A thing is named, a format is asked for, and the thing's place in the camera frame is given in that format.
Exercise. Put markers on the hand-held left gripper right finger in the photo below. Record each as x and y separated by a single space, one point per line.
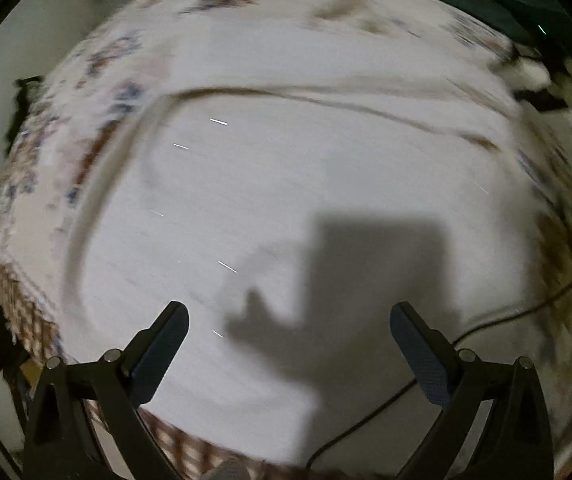
417 352

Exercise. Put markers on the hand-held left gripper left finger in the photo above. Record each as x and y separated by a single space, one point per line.
160 352

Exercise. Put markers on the white garment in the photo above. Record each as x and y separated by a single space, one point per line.
286 175

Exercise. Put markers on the patterned bed sheet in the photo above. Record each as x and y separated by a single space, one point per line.
41 200

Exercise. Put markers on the black and white cloth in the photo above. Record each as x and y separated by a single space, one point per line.
533 77

